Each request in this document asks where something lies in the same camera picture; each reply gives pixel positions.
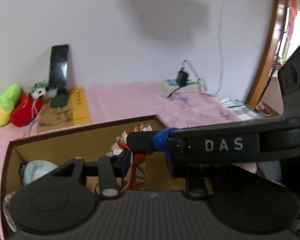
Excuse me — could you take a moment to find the red plush toy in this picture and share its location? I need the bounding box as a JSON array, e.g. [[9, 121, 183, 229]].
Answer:
[[10, 93, 44, 127]]

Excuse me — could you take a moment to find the black smartphone on stand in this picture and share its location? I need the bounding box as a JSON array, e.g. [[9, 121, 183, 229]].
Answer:
[[49, 44, 69, 108]]

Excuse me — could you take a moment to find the patterned white red cloth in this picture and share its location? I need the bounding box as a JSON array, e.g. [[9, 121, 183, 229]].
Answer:
[[106, 131, 149, 193]]

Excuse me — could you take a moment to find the green yellow plush toy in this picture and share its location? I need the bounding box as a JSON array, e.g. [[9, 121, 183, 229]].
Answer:
[[0, 83, 21, 127]]

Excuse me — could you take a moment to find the folded plaid blanket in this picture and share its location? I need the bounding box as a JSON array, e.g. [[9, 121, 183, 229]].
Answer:
[[220, 98, 263, 121]]

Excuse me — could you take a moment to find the light blue soft cloth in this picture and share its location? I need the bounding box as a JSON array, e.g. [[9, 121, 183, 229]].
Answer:
[[19, 160, 58, 186]]

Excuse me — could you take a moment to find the brown cardboard box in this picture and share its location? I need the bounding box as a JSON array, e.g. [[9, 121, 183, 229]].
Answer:
[[0, 116, 187, 239]]

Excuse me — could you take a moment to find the white power strip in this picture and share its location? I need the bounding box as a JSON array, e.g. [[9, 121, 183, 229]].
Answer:
[[162, 79, 198, 94]]

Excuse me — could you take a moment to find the small panda plush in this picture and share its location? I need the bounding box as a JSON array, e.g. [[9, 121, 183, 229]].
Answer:
[[30, 81, 57, 99]]

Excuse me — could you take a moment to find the yellow brown paper bag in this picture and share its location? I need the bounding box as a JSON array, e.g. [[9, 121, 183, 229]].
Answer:
[[37, 87, 91, 134]]

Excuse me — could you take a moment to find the white cable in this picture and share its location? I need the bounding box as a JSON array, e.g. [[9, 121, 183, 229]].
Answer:
[[182, 0, 227, 97]]

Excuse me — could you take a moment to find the wooden door frame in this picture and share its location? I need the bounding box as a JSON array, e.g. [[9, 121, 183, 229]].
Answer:
[[245, 0, 288, 108]]

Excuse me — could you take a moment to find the black power adapter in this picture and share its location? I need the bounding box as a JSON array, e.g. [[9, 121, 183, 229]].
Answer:
[[177, 70, 189, 87]]

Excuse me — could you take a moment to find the pink printed bed sheet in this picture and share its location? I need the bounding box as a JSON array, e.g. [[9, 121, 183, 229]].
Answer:
[[0, 82, 237, 239]]

